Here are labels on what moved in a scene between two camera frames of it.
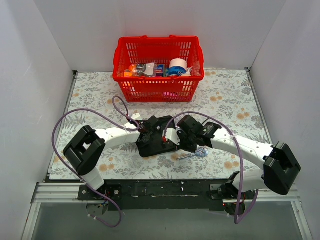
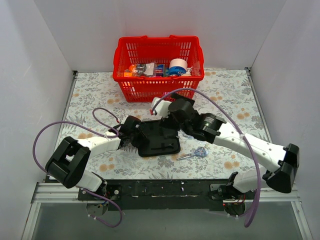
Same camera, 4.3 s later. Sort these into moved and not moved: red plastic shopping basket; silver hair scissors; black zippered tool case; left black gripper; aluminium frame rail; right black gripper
Moved: left black gripper; right black gripper
Not moved: black zippered tool case; red plastic shopping basket; silver hair scissors; aluminium frame rail
